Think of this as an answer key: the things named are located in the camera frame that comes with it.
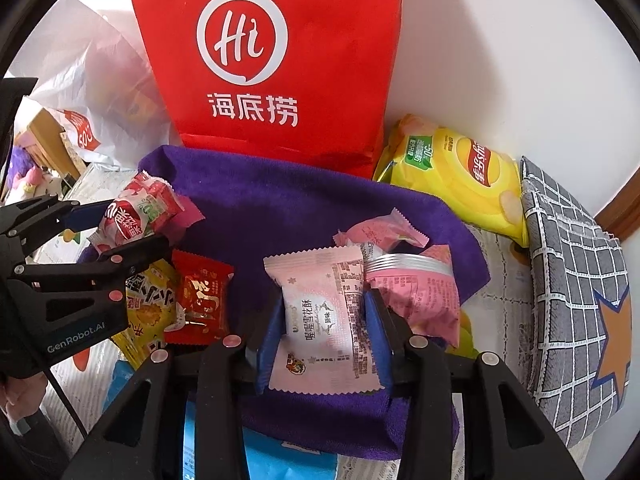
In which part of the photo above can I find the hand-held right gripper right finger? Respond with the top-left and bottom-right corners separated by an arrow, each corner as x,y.
362,289 -> 586,480

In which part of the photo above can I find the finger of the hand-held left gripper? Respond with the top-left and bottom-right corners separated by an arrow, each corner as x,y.
10,232 -> 174,293
0,195 -> 116,257

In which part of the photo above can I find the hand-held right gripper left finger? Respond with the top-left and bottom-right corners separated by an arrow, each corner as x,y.
60,305 -> 286,480

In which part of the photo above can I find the red white snack packet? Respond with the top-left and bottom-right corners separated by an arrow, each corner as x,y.
95,171 -> 187,253

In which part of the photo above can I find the pale pink nougat packet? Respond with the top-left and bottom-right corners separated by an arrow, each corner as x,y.
262,246 -> 386,393

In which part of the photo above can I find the pink peach snack packet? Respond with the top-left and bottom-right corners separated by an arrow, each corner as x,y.
334,207 -> 430,256

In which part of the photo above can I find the person's left hand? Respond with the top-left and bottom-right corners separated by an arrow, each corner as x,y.
0,377 -> 48,428

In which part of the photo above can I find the yellow triangular snack packet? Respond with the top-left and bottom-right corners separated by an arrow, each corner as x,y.
111,259 -> 182,367

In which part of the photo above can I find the pink silver-banded snack packet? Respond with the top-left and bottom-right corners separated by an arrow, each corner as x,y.
364,244 -> 462,348

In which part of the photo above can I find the magenta snack packet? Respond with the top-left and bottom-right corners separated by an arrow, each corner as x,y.
160,194 -> 207,243

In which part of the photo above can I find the pastel printed blanket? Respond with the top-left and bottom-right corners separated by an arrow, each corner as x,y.
5,145 -> 51,201

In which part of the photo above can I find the red candy packet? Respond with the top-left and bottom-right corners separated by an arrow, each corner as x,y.
164,249 -> 236,346

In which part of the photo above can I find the wooden headboard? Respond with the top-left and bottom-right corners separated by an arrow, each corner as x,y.
15,107 -> 83,183

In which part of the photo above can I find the blue tissue pack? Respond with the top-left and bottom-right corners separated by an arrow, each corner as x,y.
100,360 -> 341,480

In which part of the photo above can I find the white plastic shopping bag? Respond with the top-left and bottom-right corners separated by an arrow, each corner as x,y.
10,0 -> 183,168

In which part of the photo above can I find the purple towel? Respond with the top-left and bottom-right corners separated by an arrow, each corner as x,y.
80,145 -> 491,461

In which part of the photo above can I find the yellow chip bag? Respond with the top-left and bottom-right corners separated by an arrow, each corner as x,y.
372,115 -> 531,248

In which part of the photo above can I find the grey checked pouch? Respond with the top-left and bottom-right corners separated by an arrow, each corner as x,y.
520,156 -> 633,448

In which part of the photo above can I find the red paper bag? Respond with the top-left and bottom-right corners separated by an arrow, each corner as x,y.
126,0 -> 407,181

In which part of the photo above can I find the black cable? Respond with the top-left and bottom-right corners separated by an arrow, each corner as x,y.
42,362 -> 87,438

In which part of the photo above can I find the brown wooden door frame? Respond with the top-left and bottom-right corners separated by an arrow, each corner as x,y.
595,175 -> 640,246

